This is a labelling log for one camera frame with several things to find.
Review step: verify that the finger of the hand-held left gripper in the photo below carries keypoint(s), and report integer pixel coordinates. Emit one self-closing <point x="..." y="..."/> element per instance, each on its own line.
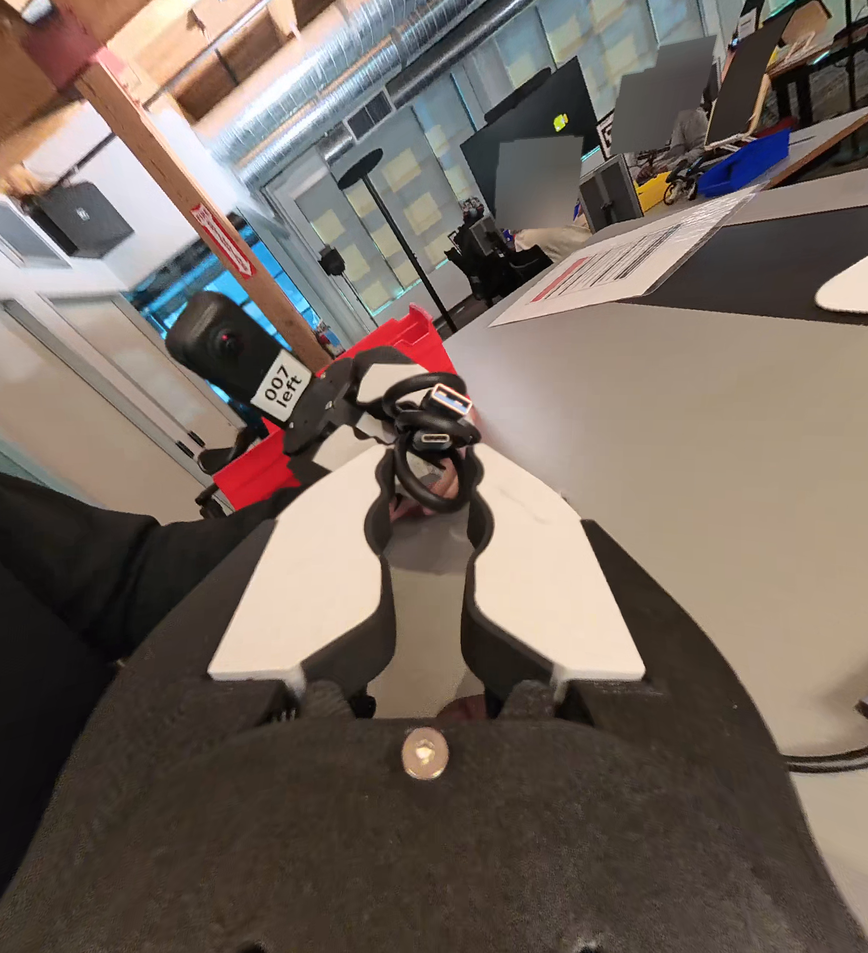
<point x="382" y="383"/>
<point x="371" y="432"/>

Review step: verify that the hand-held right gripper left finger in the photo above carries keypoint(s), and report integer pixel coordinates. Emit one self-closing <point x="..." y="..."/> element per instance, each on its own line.
<point x="315" y="595"/>

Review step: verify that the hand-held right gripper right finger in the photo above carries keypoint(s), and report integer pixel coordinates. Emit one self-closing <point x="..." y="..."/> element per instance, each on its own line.
<point x="546" y="595"/>

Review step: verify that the person's left forearm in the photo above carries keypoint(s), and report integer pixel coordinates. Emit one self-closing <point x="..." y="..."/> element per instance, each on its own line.
<point x="91" y="551"/>

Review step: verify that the person's left hand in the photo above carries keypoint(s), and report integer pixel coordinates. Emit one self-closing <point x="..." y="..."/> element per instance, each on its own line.
<point x="445" y="488"/>

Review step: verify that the red plastic bin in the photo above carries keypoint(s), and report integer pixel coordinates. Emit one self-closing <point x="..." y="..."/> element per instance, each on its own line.
<point x="412" y="335"/>

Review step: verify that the red sign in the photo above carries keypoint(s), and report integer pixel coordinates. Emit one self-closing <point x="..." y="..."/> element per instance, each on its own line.
<point x="222" y="238"/>

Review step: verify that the black office chair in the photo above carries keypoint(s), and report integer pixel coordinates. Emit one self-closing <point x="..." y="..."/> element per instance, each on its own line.
<point x="479" y="253"/>

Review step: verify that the black floor lamp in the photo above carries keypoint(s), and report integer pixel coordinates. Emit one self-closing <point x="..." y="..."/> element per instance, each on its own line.
<point x="359" y="165"/>

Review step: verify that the metal vent grille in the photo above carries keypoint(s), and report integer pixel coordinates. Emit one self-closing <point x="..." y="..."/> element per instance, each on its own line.
<point x="368" y="117"/>

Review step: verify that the printed paper sheet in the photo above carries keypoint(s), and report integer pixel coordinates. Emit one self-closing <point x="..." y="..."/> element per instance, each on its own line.
<point x="628" y="260"/>

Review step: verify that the grey computer tower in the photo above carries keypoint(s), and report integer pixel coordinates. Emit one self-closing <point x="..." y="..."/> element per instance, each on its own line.
<point x="611" y="195"/>

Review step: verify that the black monitor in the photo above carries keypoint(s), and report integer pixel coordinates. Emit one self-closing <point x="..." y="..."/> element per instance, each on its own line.
<point x="531" y="104"/>

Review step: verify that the yellow plastic bin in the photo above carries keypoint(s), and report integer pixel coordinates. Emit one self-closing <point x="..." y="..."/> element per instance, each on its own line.
<point x="654" y="195"/>

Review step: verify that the wooden ceiling beam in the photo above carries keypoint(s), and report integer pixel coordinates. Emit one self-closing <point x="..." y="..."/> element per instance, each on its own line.
<point x="2" y="89"/>

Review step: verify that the person's torso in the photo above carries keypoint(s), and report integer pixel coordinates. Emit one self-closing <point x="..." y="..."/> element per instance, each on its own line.
<point x="9" y="744"/>

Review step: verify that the black desk mat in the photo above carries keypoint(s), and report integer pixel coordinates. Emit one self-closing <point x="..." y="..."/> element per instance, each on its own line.
<point x="776" y="260"/>

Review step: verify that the blue plastic bin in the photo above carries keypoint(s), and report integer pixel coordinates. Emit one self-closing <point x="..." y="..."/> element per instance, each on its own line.
<point x="747" y="167"/>

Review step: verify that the black board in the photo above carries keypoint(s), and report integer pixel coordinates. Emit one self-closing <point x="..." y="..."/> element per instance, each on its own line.
<point x="739" y="82"/>

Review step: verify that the small black wall device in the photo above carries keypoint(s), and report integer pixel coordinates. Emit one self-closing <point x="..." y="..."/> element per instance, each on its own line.
<point x="331" y="262"/>

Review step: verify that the wooden post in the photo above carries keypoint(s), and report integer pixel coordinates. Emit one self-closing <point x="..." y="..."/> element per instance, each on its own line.
<point x="166" y="179"/>

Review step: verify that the black wall speaker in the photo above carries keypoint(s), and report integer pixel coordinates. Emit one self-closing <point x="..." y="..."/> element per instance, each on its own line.
<point x="80" y="220"/>

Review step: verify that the silver ventilation duct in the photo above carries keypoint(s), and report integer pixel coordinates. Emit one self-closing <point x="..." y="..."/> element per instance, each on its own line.
<point x="307" y="104"/>

